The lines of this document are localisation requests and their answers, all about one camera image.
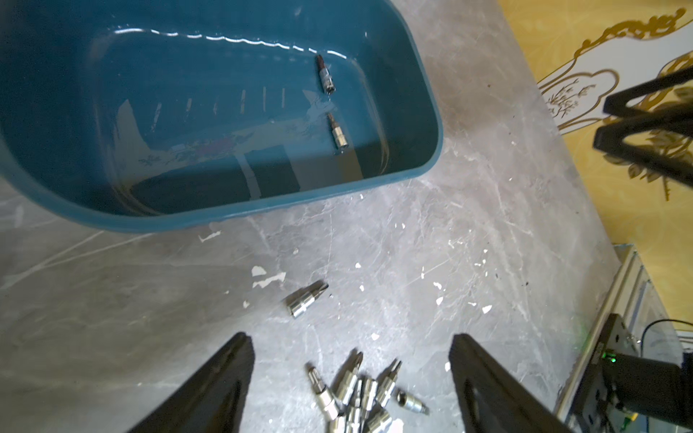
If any chrome bit dark square socket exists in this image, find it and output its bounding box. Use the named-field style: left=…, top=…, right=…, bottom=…
left=396, top=390, right=431, bottom=416

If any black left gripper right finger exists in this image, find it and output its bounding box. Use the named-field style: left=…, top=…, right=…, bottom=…
left=449, top=334, right=570, bottom=433

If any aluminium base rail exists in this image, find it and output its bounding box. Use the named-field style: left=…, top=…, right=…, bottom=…
left=554, top=245, right=692, bottom=432

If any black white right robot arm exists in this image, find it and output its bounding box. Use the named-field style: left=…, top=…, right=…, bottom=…
left=570, top=68, right=692, bottom=432

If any chrome bit fluted tip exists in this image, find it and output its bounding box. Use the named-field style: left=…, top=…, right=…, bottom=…
left=286, top=281, right=330, bottom=319

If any chrome bit lower pile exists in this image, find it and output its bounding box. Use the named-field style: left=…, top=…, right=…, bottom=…
left=361, top=376, right=378, bottom=413

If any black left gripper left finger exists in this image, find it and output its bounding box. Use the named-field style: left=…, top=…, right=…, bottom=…
left=131, top=332, right=256, bottom=432

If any chrome bit bottom pile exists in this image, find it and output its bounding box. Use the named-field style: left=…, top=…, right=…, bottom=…
left=366, top=409, right=393, bottom=433

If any chrome bit slim tip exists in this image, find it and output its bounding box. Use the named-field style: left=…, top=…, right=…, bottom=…
left=327, top=113, right=348, bottom=151

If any teal plastic storage box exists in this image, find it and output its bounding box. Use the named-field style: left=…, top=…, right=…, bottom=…
left=1, top=1, right=443, bottom=233

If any chrome phillips bit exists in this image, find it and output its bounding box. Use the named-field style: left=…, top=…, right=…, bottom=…
left=334, top=350, right=364, bottom=405

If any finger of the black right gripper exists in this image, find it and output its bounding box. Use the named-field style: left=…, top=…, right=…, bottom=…
left=603, top=67, right=692, bottom=117
left=593, top=104, right=692, bottom=188

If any chrome socket adapter bit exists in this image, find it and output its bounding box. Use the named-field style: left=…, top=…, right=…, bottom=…
left=307, top=364, right=340, bottom=421

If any chrome bit pile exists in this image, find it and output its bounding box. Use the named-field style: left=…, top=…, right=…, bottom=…
left=361, top=376, right=378, bottom=413
left=366, top=409, right=393, bottom=433

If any chrome bit with brown tip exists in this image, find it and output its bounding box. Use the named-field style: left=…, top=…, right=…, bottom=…
left=316, top=54, right=336, bottom=96

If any chrome hex bit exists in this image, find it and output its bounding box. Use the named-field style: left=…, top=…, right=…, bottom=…
left=375, top=359, right=402, bottom=408

